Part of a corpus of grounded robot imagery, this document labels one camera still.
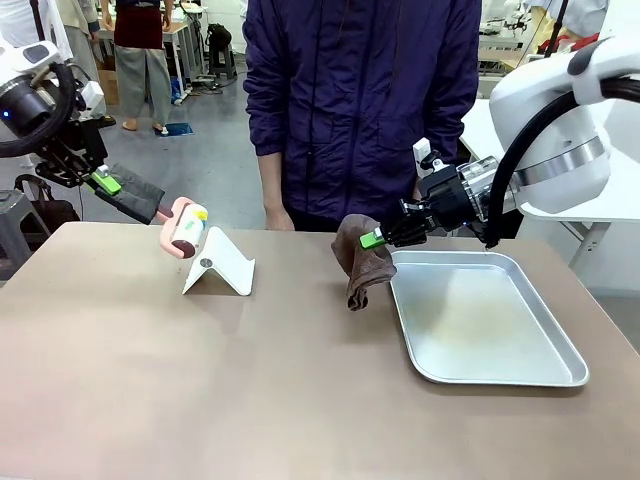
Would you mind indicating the yellow paper scrap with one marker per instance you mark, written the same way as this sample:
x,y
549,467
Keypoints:
x,y
201,215

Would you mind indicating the black stool with bag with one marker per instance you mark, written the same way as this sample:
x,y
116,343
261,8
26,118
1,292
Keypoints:
x,y
220,45

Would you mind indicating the person in white shirt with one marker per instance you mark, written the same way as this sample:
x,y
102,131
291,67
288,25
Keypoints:
x,y
20,20

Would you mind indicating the person in gray clothes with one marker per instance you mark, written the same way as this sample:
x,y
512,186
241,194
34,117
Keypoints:
x,y
82,40

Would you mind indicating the teal paper strip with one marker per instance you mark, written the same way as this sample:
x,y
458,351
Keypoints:
x,y
191,225

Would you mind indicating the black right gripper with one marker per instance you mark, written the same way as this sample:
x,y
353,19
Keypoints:
x,y
447,200

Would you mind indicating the blue sheet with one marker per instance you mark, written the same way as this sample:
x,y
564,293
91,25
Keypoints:
x,y
178,129

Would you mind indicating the background workbench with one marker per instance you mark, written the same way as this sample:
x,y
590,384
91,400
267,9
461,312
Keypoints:
x,y
500,55

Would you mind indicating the gray stool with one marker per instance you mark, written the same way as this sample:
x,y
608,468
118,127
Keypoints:
x,y
12,235

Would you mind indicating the black pole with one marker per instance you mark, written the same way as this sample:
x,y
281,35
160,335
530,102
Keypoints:
x,y
36,20

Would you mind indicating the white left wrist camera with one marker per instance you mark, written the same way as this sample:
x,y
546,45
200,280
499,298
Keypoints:
x,y
94,100

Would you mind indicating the white side table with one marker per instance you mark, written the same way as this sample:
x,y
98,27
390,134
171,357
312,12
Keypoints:
x,y
575,215

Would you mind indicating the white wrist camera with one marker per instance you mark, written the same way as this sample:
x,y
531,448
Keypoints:
x,y
421,150
94,100

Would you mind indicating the brown cloth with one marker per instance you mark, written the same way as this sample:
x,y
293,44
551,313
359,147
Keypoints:
x,y
365,270

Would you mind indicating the person in dark red apron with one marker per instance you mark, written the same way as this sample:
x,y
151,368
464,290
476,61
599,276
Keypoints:
x,y
142,65

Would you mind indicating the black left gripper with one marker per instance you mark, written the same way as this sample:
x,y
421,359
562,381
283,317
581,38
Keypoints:
x,y
22,110

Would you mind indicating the person's right hand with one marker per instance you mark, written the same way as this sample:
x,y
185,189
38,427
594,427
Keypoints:
x,y
279,220

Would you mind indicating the pink lint roller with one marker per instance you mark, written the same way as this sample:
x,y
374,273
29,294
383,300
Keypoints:
x,y
177,235

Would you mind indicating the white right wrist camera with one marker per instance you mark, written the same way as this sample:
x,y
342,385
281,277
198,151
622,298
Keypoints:
x,y
421,150

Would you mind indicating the dark bag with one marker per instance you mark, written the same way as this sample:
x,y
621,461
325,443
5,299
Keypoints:
x,y
50,210

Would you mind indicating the person in purple jacket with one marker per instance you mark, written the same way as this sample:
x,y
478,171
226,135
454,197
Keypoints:
x,y
360,100

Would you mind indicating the cardboard box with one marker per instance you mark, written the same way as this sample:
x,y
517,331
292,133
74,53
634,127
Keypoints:
x,y
108,87

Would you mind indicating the white folded roller stand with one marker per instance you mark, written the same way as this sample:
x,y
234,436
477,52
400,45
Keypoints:
x,y
225,272

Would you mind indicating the silver metal tray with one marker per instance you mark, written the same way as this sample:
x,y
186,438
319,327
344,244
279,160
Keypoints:
x,y
490,325

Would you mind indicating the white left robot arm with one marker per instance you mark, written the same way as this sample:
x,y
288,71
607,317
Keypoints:
x,y
20,55

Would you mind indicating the person's right forearm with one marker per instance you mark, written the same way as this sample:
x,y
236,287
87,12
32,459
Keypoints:
x,y
272,180

